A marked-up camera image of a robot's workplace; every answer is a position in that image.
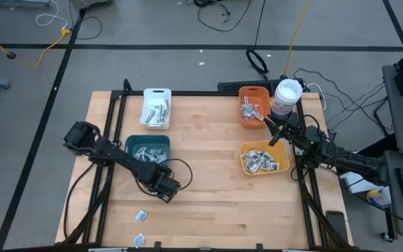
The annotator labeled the white disinfectant wipes canister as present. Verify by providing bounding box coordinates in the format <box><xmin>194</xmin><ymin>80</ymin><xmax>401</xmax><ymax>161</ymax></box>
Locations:
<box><xmin>270</xmin><ymin>78</ymin><xmax>304</xmax><ymax>117</ymax></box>

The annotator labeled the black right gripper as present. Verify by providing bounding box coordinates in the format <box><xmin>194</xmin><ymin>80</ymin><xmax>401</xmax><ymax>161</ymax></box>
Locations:
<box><xmin>263</xmin><ymin>118</ymin><xmax>309</xmax><ymax>148</ymax></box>

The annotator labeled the black phone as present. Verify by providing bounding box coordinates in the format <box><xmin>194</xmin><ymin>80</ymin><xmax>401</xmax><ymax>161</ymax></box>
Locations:
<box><xmin>325</xmin><ymin>211</ymin><xmax>349</xmax><ymax>244</ymax></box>

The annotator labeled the yellow floor cable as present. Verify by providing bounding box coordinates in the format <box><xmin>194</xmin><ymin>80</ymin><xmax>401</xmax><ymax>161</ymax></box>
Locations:
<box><xmin>0</xmin><ymin>26</ymin><xmax>73</xmax><ymax>67</ymax></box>

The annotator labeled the yellow hanging cable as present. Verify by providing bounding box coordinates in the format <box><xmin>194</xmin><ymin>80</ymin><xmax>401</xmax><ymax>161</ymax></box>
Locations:
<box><xmin>283</xmin><ymin>0</ymin><xmax>311</xmax><ymax>78</ymax></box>

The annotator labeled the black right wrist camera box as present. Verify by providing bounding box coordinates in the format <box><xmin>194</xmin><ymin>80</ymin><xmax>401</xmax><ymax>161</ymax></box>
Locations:
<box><xmin>285</xmin><ymin>112</ymin><xmax>303</xmax><ymax>130</ymax></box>

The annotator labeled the black metal beam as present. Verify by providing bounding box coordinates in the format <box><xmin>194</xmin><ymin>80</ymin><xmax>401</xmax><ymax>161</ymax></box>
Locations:
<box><xmin>357</xmin><ymin>134</ymin><xmax>398</xmax><ymax>158</ymax></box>

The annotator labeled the black hanging cable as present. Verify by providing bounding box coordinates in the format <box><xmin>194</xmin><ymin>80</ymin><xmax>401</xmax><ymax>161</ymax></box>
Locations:
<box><xmin>246</xmin><ymin>0</ymin><xmax>270</xmax><ymax>80</ymax></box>

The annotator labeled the teal plastic bin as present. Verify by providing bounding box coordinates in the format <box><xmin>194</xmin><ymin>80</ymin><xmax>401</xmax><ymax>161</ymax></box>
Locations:
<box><xmin>124</xmin><ymin>134</ymin><xmax>171</xmax><ymax>166</ymax></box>

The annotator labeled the black floor cable bundle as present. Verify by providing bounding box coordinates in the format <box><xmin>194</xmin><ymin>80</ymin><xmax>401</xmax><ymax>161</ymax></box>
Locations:
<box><xmin>185</xmin><ymin>0</ymin><xmax>253</xmax><ymax>33</ymax></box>

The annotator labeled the white plastic bin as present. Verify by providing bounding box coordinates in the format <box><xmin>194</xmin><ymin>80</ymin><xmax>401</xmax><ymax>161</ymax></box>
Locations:
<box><xmin>139</xmin><ymin>87</ymin><xmax>172</xmax><ymax>130</ymax></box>

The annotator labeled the orange plastic bin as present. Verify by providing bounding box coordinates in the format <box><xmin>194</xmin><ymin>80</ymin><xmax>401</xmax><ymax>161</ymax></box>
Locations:
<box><xmin>238</xmin><ymin>86</ymin><xmax>272</xmax><ymax>130</ymax></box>

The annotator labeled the yellow plastic bin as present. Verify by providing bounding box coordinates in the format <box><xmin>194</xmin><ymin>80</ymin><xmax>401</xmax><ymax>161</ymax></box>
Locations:
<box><xmin>239</xmin><ymin>139</ymin><xmax>290</xmax><ymax>176</ymax></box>

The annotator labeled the white yellow wipes bottle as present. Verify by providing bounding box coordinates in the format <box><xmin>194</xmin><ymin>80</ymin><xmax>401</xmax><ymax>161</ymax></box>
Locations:
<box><xmin>366</xmin><ymin>186</ymin><xmax>392</xmax><ymax>207</ymax></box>

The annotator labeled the white floor cable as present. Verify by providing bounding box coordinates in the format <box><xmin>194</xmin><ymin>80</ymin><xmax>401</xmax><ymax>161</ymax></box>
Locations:
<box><xmin>35</xmin><ymin>0</ymin><xmax>70</xmax><ymax>29</ymax></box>

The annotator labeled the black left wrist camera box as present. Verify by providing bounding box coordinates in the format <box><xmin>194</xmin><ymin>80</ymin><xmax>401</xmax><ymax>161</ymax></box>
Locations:
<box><xmin>157</xmin><ymin>163</ymin><xmax>174</xmax><ymax>178</ymax></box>

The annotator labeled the white box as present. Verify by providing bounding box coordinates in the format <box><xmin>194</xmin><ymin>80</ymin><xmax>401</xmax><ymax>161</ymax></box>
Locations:
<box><xmin>339</xmin><ymin>171</ymin><xmax>384</xmax><ymax>194</ymax></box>

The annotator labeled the black floor cable loop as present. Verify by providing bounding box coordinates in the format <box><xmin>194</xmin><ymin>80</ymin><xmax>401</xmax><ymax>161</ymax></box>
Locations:
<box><xmin>69</xmin><ymin>0</ymin><xmax>104</xmax><ymax>40</ymax></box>

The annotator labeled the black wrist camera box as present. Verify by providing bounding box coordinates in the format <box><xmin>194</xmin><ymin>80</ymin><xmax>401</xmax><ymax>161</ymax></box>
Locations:
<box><xmin>285</xmin><ymin>112</ymin><xmax>303</xmax><ymax>130</ymax></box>
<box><xmin>157</xmin><ymin>163</ymin><xmax>174</xmax><ymax>178</ymax></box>

